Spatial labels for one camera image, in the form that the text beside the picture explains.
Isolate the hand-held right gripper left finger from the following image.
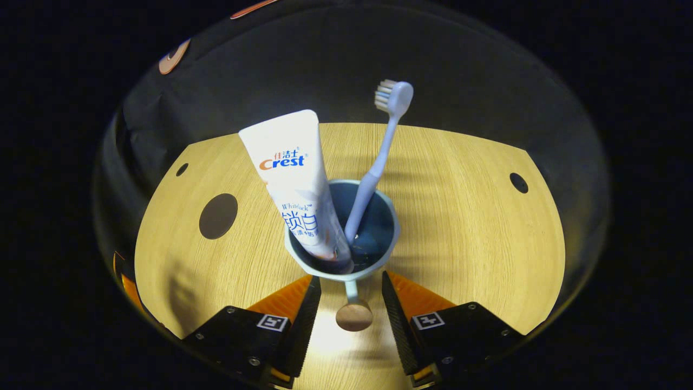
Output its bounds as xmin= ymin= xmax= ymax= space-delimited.
xmin=181 ymin=275 xmax=322 ymax=389

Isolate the pale green cup wooden handle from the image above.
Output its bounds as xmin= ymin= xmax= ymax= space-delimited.
xmin=284 ymin=179 xmax=401 ymax=332

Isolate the white toothpaste tube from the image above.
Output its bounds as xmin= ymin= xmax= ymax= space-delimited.
xmin=238 ymin=109 xmax=355 ymax=274

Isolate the light blue toothbrush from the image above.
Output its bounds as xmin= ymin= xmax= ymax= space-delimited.
xmin=344 ymin=80 xmax=414 ymax=244

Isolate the dark brown round coaster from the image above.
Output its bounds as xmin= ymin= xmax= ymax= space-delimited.
xmin=199 ymin=193 xmax=239 ymax=240

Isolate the black backdrop cloth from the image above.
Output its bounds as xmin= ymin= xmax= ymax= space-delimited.
xmin=92 ymin=0 xmax=611 ymax=304

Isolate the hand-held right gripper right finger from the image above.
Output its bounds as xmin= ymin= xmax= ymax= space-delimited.
xmin=382 ymin=270 xmax=526 ymax=388

